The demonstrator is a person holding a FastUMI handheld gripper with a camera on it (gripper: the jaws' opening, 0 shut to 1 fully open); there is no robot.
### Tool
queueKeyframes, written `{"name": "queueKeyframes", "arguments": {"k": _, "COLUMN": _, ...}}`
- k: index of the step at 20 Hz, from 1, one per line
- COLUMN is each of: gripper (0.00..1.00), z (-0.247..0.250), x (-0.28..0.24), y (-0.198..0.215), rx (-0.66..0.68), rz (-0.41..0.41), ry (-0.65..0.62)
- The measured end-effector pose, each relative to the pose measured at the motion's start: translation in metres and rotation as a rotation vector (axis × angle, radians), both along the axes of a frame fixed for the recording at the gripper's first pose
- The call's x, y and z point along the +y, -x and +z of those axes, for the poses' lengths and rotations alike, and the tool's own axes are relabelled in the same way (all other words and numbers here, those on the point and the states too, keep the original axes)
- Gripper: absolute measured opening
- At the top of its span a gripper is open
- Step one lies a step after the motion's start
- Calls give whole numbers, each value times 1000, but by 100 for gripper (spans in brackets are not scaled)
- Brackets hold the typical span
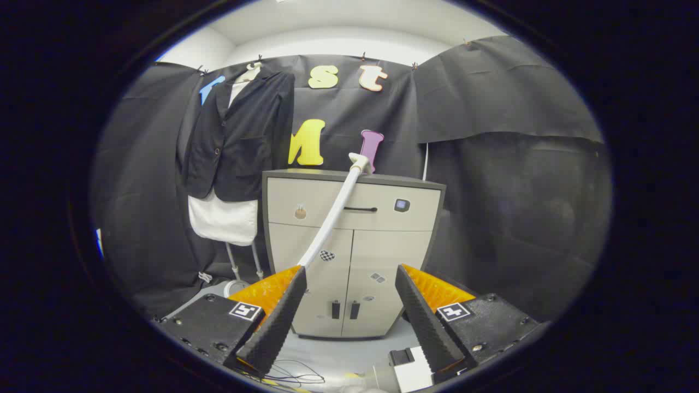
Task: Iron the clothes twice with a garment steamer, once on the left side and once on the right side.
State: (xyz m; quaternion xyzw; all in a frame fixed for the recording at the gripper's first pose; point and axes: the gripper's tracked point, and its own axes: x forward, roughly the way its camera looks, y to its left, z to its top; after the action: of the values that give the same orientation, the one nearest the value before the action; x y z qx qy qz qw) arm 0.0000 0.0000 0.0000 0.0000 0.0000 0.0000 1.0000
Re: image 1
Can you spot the small cabinet display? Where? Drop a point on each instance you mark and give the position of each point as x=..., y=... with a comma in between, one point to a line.
x=402, y=205

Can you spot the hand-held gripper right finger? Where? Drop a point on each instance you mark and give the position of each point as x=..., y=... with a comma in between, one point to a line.
x=426, y=327

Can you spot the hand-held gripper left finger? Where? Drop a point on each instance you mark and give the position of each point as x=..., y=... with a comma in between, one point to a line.
x=278, y=327

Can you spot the black backdrop cloth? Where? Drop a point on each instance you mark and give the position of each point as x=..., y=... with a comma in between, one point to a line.
x=491, y=191

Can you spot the thin grey support pole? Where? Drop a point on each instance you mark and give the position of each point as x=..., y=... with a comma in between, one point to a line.
x=234, y=262
x=257, y=261

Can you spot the white garment steamer head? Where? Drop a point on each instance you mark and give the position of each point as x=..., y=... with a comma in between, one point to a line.
x=360, y=162

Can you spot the black suit jacket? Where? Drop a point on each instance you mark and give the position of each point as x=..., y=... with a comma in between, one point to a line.
x=246, y=147

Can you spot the grey cabinet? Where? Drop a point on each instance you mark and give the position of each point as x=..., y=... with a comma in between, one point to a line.
x=382, y=256

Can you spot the white clothes hanger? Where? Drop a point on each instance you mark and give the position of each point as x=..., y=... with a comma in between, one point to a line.
x=253, y=65

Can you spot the white shirt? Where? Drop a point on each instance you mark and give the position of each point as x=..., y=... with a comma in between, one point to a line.
x=224, y=221

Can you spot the white and black box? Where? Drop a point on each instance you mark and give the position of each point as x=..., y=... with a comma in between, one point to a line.
x=412, y=376

